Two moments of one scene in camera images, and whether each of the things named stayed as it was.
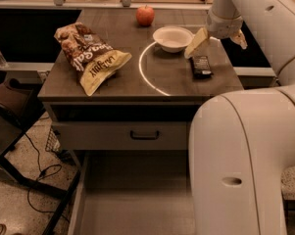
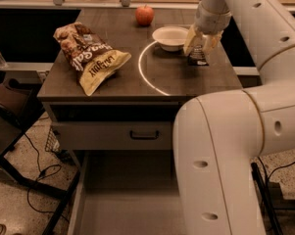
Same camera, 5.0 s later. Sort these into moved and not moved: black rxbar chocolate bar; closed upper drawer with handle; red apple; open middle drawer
Moved: black rxbar chocolate bar
Not moved: closed upper drawer with handle; red apple; open middle drawer
